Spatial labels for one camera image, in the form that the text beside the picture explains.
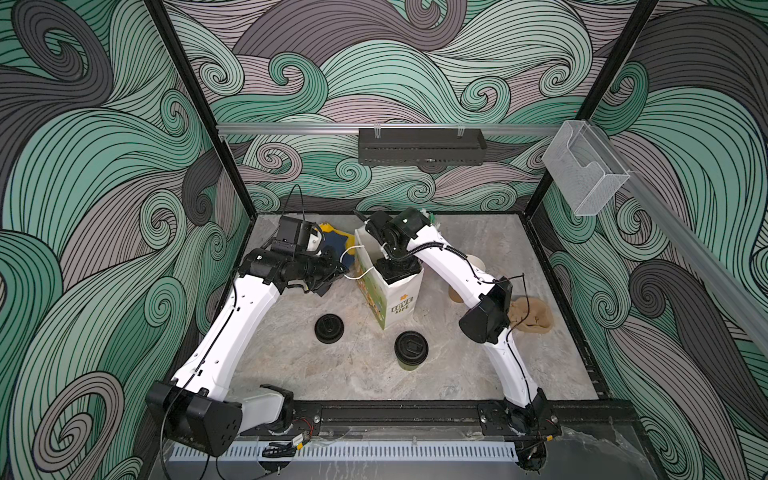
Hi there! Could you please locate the white paper takeout bag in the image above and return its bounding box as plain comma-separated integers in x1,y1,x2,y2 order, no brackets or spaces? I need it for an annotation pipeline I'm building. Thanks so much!
342,227,424,330

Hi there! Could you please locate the black cup lid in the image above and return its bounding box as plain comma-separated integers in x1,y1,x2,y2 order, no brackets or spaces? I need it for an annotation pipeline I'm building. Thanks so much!
314,314,345,344
394,331,429,364
374,257,422,285

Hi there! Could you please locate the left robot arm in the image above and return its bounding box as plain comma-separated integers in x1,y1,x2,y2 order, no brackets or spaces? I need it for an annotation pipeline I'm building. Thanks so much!
145,249,349,457

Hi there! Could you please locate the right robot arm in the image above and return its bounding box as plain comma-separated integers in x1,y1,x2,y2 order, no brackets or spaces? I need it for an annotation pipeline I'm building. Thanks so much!
354,208,561,441

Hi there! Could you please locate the navy blue cloth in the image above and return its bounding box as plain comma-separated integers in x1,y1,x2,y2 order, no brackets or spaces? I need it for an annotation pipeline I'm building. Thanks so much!
311,231,354,296

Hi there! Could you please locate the yellow cloth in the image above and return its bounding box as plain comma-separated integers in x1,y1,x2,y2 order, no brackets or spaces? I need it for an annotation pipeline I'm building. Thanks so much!
319,223,354,239

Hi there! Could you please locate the stack of paper cups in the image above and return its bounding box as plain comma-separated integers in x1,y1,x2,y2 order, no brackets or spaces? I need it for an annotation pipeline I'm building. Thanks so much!
448,254,488,304

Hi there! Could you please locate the black wall shelf tray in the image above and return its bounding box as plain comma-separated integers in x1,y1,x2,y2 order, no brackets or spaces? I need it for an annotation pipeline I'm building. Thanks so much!
358,127,488,166

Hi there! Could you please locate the white slotted cable duct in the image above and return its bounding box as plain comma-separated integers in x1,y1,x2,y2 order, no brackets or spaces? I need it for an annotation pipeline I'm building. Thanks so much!
167,441,518,464

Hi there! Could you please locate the clear acrylic wall holder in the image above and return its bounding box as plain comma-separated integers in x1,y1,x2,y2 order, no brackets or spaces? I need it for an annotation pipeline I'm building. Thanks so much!
542,120,630,217

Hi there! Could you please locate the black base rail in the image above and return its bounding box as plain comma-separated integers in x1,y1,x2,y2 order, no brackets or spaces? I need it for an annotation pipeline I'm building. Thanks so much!
161,398,637,439

